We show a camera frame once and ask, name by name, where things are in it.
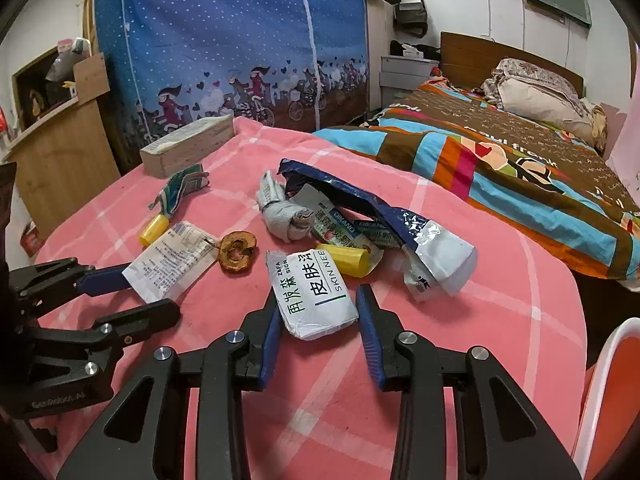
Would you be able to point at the dried apple slice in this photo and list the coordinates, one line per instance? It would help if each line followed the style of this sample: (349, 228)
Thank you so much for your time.
(227, 260)

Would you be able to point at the pink checked blanket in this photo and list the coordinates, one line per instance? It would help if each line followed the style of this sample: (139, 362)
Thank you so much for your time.
(450, 360)

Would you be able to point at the colourful striped quilt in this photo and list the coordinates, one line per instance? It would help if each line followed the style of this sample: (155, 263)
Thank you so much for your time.
(500, 175)

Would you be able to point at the cardboard piece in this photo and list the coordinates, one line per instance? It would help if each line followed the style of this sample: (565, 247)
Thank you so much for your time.
(92, 77)

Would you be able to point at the folded floral bedding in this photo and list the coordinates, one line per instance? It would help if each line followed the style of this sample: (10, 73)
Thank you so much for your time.
(540, 95)

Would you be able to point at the green white wrapper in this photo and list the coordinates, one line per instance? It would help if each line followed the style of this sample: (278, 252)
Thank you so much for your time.
(175, 190)

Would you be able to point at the blue printed fabric wardrobe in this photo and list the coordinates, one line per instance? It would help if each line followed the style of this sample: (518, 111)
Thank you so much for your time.
(225, 35)

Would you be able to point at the grey white tote bag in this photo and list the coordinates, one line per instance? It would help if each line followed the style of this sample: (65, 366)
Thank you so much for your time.
(411, 10)

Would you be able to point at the orange bin with white rim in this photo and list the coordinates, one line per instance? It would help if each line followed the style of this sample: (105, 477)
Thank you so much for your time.
(615, 400)

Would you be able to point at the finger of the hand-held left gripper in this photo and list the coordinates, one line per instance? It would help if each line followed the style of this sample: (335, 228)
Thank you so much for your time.
(107, 280)
(150, 312)

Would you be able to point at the blue foil bag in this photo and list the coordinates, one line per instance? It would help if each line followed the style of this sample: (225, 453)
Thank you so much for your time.
(350, 195)

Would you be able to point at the white blue toothpaste tube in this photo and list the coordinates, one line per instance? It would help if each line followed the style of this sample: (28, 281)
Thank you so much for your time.
(375, 232)

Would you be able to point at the small yellow bottle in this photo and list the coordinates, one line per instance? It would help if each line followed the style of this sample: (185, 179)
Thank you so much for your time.
(152, 230)

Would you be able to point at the grey plastic bag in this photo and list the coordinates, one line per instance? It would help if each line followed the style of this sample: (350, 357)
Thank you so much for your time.
(65, 65)

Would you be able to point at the white soap packet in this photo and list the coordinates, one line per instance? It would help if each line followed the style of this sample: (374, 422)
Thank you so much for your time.
(315, 295)

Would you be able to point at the wooden bed headboard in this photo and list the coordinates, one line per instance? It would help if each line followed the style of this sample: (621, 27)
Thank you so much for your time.
(475, 55)

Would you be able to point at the pink curtain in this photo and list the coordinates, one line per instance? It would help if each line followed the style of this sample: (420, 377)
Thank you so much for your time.
(625, 150)

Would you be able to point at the wooden cabinet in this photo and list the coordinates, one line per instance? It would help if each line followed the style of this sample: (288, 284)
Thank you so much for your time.
(60, 160)

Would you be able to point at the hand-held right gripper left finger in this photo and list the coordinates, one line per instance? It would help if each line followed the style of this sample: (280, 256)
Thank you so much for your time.
(271, 340)

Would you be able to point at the grey nightstand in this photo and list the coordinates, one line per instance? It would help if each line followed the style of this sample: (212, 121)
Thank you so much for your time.
(405, 77)

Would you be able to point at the white green toothpaste tube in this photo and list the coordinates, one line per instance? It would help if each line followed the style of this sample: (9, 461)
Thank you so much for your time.
(325, 212)

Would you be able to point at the dark framed picture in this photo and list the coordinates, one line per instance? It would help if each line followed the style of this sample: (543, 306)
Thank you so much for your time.
(30, 90)

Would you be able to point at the white printed sachet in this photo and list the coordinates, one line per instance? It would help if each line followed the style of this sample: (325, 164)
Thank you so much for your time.
(165, 260)

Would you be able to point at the rolled-up grey tube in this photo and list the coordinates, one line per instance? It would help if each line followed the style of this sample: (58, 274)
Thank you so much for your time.
(287, 220)

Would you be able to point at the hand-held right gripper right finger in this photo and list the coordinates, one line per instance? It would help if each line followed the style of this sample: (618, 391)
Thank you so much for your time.
(372, 340)

